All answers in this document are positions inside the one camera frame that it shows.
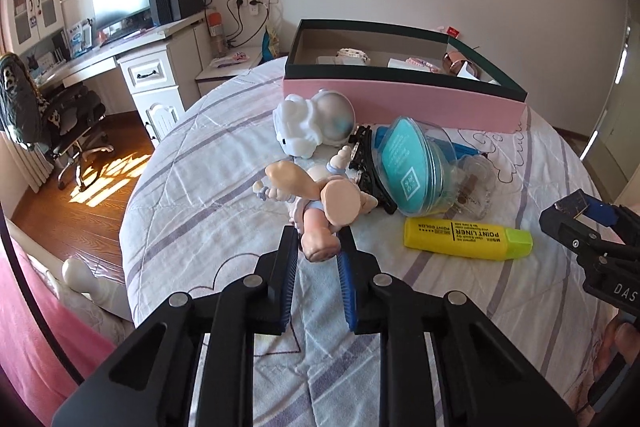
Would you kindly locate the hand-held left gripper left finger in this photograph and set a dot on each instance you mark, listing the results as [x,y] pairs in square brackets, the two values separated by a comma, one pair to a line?
[285,279]

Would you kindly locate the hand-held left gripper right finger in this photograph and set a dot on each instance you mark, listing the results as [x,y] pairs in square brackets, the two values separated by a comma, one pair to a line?
[348,282]

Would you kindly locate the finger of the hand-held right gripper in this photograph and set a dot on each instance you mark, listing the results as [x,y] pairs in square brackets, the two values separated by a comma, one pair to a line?
[612,217]
[570,219]

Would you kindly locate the baby doll with horn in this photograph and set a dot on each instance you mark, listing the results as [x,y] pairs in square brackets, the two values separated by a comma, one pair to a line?
[335,202]

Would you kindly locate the yellow highlighter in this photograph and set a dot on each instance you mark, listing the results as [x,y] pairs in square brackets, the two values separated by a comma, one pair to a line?
[460,237]

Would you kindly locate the black hair clip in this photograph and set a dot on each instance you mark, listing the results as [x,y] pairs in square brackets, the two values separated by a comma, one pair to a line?
[367,167]

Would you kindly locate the teal round container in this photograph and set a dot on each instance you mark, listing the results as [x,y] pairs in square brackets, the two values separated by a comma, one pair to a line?
[407,167]

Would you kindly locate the white astronaut figure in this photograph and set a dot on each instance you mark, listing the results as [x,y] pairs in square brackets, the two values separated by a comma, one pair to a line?
[302,127]

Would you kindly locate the pink box with green rim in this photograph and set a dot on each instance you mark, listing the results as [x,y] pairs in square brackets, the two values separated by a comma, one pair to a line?
[400,102]

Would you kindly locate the rose gold tape roll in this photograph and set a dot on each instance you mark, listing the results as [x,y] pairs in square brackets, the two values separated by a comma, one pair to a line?
[452,62]

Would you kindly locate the clear plastic floss box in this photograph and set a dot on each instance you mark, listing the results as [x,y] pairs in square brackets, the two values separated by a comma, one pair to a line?
[396,64]

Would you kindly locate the person's right hand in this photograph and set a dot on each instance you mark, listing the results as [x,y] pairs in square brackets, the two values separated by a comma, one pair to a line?
[622,349]

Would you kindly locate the cream wardrobe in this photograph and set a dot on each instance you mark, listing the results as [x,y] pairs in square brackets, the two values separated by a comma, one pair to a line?
[620,82]

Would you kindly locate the white bed footboard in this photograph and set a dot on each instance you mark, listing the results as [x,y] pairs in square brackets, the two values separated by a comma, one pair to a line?
[95,292]

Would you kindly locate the white nightstand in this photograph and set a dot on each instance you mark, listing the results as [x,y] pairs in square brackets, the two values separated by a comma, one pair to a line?
[225,74]

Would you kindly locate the small red card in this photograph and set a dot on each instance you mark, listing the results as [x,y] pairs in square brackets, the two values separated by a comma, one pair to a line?
[453,32]

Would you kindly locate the teal snack bag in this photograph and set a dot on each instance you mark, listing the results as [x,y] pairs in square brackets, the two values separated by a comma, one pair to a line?
[271,44]

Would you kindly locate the white desk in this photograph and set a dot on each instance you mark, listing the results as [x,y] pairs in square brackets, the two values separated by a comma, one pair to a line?
[150,77]

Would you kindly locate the orange-capped bottle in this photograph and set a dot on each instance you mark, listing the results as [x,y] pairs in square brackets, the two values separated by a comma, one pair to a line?
[216,34]

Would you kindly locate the black office chair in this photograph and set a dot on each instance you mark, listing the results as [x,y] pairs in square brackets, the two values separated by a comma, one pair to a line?
[75,127]

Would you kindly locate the blue packaging box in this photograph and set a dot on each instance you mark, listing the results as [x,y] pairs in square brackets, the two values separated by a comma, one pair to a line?
[80,39]

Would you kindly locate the black printed jacket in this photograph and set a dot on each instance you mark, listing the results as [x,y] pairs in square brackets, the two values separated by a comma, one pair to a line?
[20,97]

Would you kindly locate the white glass-door cabinet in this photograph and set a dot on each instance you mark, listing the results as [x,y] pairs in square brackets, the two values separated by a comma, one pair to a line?
[32,7]

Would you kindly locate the white wall socket row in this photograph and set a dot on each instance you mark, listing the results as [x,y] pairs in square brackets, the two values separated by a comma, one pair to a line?
[255,2]

